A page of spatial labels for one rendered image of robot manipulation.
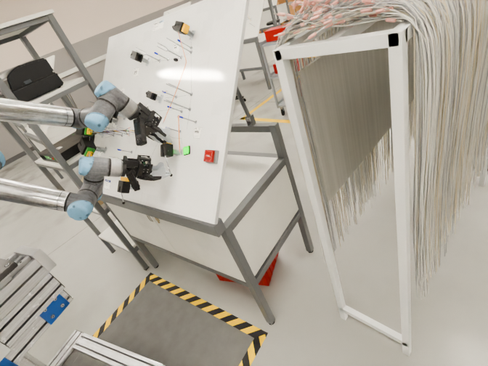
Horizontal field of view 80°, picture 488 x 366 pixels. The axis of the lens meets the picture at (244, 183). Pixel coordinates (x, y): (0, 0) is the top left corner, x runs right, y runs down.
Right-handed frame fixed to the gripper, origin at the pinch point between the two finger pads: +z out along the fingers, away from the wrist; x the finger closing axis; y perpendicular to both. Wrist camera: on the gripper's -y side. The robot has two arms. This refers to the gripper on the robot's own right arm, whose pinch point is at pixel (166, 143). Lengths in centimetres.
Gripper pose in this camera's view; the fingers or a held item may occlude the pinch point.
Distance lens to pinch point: 140.2
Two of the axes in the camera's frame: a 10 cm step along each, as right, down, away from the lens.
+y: 2.1, -8.7, 4.6
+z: 5.8, 4.9, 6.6
